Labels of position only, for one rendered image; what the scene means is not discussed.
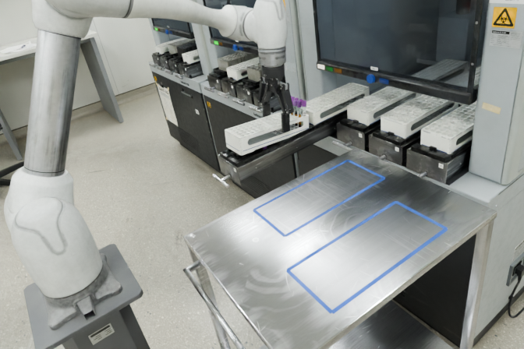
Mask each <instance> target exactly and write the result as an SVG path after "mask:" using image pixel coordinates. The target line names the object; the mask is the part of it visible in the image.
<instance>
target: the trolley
mask: <svg viewBox="0 0 524 349"><path fill-rule="evenodd" d="M496 217H497V211H496V210H493V209H491V208H489V207H487V206H484V205H482V204H480V203H477V202H475V201H473V200H471V199H468V198H466V197H465V196H461V195H459V194H458V193H456V192H453V191H451V190H449V189H446V188H444V187H442V186H439V185H437V184H435V183H433V182H430V181H428V180H426V179H424V178H421V177H420V176H417V175H415V174H413V173H410V172H408V171H406V170H404V169H401V168H400V167H397V166H395V165H393V164H390V163H388V162H386V161H384V160H381V159H379V158H377V157H375V156H372V155H370V154H368V153H365V152H363V151H362V150H358V149H356V148H354V149H352V150H350V151H348V152H346V153H344V154H342V155H341V156H339V157H336V158H335V159H333V160H330V161H328V162H327V163H325V164H322V165H321V166H319V167H316V168H314V169H313V170H312V171H309V172H307V173H305V174H303V175H301V176H299V177H298V178H295V179H293V180H291V181H290V182H288V183H286V184H284V185H282V186H280V187H278V188H276V189H274V190H272V191H270V192H268V193H266V194H264V195H262V196H261V197H259V198H257V199H255V200H253V201H251V202H249V203H247V204H245V205H243V206H241V207H239V208H237V209H236V210H233V211H232V212H230V213H227V214H226V215H224V216H222V217H219V218H218V219H216V220H213V221H211V222H210V223H209V224H206V225H204V226H203V227H200V228H198V229H196V230H195V231H192V232H190V233H188V234H186V235H185V236H183V238H184V241H185V243H186V244H187V246H188V249H189V253H190V256H191V259H192V261H193V264H191V265H189V266H188V267H186V268H185V269H183V271H184V273H185V274H186V275H187V277H188V278H189V280H190V281H191V283H192V284H193V286H194V287H195V288H196V290H197V291H198V293H199V294H200V296H201V297H202V299H203V300H204V301H205V303H206V304H207V309H208V311H209V314H210V317H211V321H212V323H213V326H214V330H215V333H216V336H217V338H218V343H219V345H220V348H221V349H231V348H230V345H229V342H228V338H227V335H226V334H228V336H229V338H230V339H231V340H232V342H233V343H234V345H235V346H236V348H237V349H245V347H244V346H243V344H242V343H241V341H240V340H239V338H238V337H237V336H236V335H235V333H234V332H233V330H232V329H231V327H230V326H229V325H228V324H227V322H226V321H225V319H224V318H223V316H222V315H221V313H220V312H219V309H218V304H217V302H216V299H215V296H214V292H213V288H212V286H211V281H210V278H209V276H208V273H209V274H210V275H211V276H212V277H213V278H214V280H215V281H216V282H217V284H218V285H219V287H220V288H221V289H222V290H223V291H224V293H225V294H226V295H227V296H228V298H229V299H230V301H231V302H232V304H233V305H234V306H235V307H236V308H237V309H238V311H239V312H240V313H241V315H242V316H243V318H244V319H245V320H246V321H247V322H248V323H249V325H250V326H251V327H252V329H253V330H254V332H255V333H256V334H257V336H258V337H259V338H260V339H261V340H262V341H263V343H264V345H263V346H261V347H259V348H258V349H453V348H452V347H451V346H449V345H448V344H446V343H445V342H444V341H443V340H442V339H441V338H439V337H438V336H437V335H435V334H434V333H433V332H431V331H430V330H429V329H427V328H426V327H425V326H424V325H423V324H421V323H420V322H419V321H417V320H416V319H414V318H413V317H412V316H411V315H410V314H409V313H407V312H406V311H405V310H403V309H402V308H401V307H399V306H398V305H396V304H395V303H394V302H393V301H392V299H393V298H394V297H395V296H396V295H397V294H399V293H400V292H402V291H403V290H404V289H406V288H407V287H408V286H409V285H410V284H412V283H413V282H414V281H416V280H417V279H418V278H420V277H421V276H422V275H424V274H425V273H426V272H427V271H428V270H430V269H431V268H432V267H434V266H435V265H437V264H438V263H439V262H440V261H441V260H442V259H444V258H445V257H446V256H448V255H449V254H451V253H452V252H453V251H455V250H456V249H457V248H458V247H459V246H460V245H462V244H463V243H464V242H466V241H467V240H469V239H470V238H471V237H472V236H473V235H475V234H476V243H475V248H474V254H473V264H472V269H471V275H470V281H469V291H468V297H467V302H466V312H465V318H464V323H463V329H462V339H461V344H460V349H473V341H474V336H475V332H476V323H477V318H478V313H479V308H480V300H481V295H482V290H483V282H484V277H485V272H486V268H487V259H488V254H489V249H490V240H491V236H492V231H493V226H494V219H495V218H496ZM194 270H195V271H196V274H197V277H198V280H199V283H198V282H197V280H196V278H195V277H194V276H193V275H192V273H191V272H193V271H194ZM207 271H208V273H207Z"/></svg>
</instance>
